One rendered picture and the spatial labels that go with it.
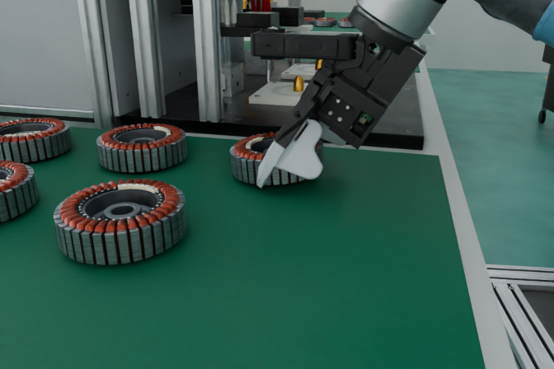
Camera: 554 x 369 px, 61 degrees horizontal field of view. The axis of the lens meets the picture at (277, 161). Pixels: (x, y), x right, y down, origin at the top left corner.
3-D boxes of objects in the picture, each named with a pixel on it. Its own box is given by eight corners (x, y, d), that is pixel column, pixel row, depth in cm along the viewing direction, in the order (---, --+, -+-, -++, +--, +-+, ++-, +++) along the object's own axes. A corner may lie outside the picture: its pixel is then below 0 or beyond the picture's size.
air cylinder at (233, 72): (244, 89, 95) (243, 62, 93) (232, 97, 88) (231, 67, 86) (220, 88, 96) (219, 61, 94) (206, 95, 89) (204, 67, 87)
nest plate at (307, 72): (354, 70, 116) (354, 65, 115) (347, 81, 102) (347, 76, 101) (294, 67, 119) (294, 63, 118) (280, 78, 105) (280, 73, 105)
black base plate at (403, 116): (412, 73, 124) (413, 64, 123) (422, 151, 66) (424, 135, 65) (243, 66, 135) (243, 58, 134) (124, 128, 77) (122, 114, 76)
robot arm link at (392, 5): (369, -38, 42) (385, -36, 49) (342, 8, 44) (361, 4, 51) (441, 7, 41) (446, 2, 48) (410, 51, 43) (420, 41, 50)
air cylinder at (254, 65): (274, 69, 116) (274, 47, 115) (265, 75, 110) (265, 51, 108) (254, 68, 118) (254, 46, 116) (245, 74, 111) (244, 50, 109)
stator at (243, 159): (335, 158, 60) (334, 130, 59) (307, 192, 50) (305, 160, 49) (255, 154, 64) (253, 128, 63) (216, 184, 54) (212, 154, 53)
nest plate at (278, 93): (342, 91, 94) (343, 84, 93) (332, 108, 80) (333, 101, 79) (269, 86, 97) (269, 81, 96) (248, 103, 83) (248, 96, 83)
